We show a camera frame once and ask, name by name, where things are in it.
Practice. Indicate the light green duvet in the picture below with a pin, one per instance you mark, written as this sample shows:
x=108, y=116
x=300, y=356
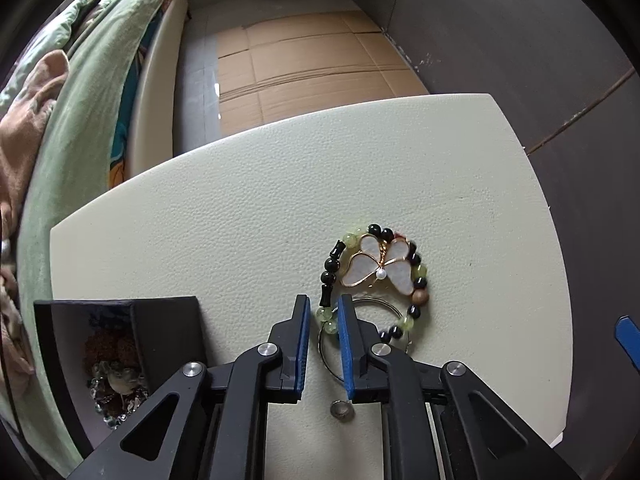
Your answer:
x=75, y=20

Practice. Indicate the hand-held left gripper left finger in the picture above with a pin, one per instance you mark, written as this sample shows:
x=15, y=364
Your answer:
x=299, y=345

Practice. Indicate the grey wardrobe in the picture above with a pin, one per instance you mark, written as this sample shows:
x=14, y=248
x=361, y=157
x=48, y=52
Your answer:
x=475, y=10

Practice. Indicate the silver metal hoop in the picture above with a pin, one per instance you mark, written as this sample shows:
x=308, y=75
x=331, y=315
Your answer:
x=377, y=301

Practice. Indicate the black jewelry box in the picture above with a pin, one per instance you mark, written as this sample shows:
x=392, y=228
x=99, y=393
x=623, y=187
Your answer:
x=165, y=330

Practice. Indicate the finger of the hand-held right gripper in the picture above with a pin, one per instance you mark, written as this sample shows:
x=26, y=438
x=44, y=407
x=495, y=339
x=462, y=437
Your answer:
x=629, y=345

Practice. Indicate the pink fleece blanket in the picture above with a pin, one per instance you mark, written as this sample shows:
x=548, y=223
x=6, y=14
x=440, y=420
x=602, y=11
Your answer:
x=25, y=135

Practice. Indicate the green bed sheet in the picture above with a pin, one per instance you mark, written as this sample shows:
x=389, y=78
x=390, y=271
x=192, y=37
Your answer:
x=75, y=135

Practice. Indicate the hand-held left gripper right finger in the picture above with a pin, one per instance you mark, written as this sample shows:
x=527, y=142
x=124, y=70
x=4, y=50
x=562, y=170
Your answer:
x=345, y=345

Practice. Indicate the flattened cardboard sheet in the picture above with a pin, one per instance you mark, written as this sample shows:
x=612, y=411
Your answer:
x=310, y=60

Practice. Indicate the cream leather bed frame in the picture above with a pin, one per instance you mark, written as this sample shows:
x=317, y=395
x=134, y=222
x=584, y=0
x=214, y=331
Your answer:
x=160, y=85

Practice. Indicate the white low table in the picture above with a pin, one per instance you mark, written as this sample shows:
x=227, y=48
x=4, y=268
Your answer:
x=250, y=210

